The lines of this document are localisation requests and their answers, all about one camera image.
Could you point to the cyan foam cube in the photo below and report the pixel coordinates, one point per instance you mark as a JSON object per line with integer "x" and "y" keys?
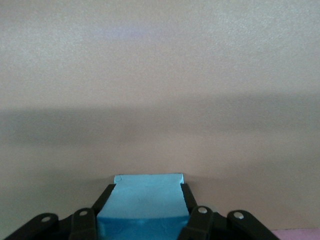
{"x": 145, "y": 200}

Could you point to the pink foam cube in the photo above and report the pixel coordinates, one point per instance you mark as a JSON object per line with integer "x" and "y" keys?
{"x": 297, "y": 235}

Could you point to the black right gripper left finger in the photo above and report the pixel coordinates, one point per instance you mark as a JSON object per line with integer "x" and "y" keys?
{"x": 75, "y": 227}

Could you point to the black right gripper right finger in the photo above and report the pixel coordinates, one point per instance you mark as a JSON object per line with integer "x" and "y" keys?
{"x": 212, "y": 227}

